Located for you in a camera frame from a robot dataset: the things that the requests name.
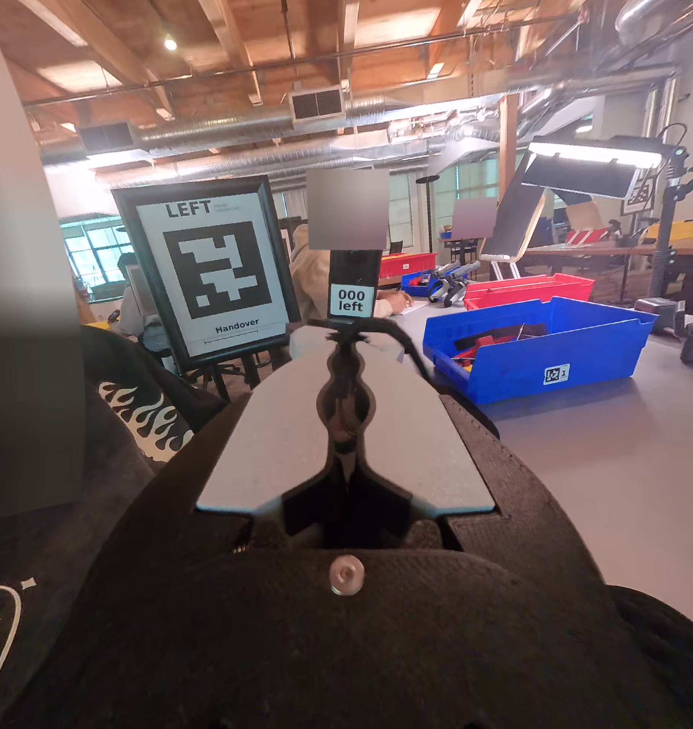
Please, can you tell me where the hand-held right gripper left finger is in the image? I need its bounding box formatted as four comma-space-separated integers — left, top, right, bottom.
195, 343, 335, 512

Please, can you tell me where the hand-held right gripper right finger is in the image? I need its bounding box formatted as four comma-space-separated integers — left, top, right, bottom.
358, 345, 497, 512

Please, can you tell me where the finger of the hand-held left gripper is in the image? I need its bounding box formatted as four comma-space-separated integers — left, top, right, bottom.
359, 332, 408, 366
290, 327, 332, 362

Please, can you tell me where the black strap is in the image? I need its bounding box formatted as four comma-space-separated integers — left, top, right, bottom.
309, 318, 433, 399

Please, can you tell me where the blue plastic storage bin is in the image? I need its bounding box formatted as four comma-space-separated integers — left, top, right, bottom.
400, 270, 468, 298
422, 296, 658, 406

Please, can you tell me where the red plastic storage bin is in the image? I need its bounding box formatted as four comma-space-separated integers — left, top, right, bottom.
463, 273, 596, 311
379, 252, 438, 280

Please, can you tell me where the black disc floor stand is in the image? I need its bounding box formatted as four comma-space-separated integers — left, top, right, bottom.
416, 175, 441, 255

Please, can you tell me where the black panel with pale edge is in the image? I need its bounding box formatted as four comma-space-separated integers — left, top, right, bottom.
479, 182, 547, 265

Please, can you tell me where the white ceiling vent grille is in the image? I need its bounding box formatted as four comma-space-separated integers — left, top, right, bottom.
290, 85, 346, 122

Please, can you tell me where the black framed marker sign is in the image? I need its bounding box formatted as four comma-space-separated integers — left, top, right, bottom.
112, 175, 302, 399

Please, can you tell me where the studio light panel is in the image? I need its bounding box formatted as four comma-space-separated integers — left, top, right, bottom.
520, 136, 675, 200

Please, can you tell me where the black light stand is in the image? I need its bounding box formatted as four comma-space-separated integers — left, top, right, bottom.
646, 122, 693, 311

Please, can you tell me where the yellow plastic storage bin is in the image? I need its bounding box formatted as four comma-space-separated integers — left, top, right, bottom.
646, 218, 693, 255

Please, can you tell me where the silver ventilation duct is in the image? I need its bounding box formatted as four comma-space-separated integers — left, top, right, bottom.
39, 94, 498, 172

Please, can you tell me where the wooden support post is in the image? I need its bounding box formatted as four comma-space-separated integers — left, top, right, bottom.
497, 94, 521, 201

